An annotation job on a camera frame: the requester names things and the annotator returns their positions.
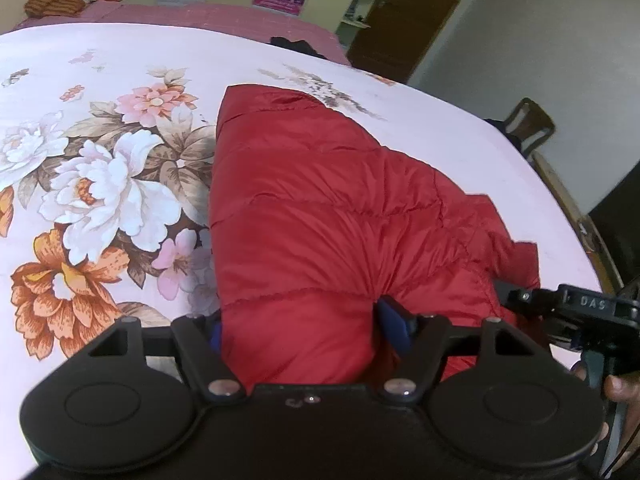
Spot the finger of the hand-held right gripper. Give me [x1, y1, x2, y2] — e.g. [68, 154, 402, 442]
[492, 281, 561, 317]

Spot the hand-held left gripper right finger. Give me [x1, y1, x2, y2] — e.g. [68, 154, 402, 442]
[375, 296, 534, 404]

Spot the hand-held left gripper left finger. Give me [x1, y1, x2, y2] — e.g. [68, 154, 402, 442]
[89, 313, 247, 404]

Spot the red puffer jacket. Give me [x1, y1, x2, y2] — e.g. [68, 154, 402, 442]
[207, 84, 551, 395]

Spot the person's right hand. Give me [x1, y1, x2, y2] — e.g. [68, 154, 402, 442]
[571, 363, 640, 458]

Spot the dark cabinet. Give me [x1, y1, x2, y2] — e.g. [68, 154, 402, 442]
[586, 176, 640, 283]

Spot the wooden chair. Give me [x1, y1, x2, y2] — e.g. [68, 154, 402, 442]
[500, 97, 557, 160]

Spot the floral white bedsheet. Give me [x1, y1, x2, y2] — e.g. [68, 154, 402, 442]
[0, 23, 608, 480]

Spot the dark cloth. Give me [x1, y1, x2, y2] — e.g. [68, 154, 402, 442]
[269, 35, 328, 61]

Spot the brown wooden door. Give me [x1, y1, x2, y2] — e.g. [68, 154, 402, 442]
[346, 0, 490, 85]

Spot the pink bedsheet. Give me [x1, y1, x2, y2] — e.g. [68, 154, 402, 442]
[10, 0, 353, 67]

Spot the wooden bed frame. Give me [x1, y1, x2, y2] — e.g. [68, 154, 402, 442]
[529, 151, 628, 293]

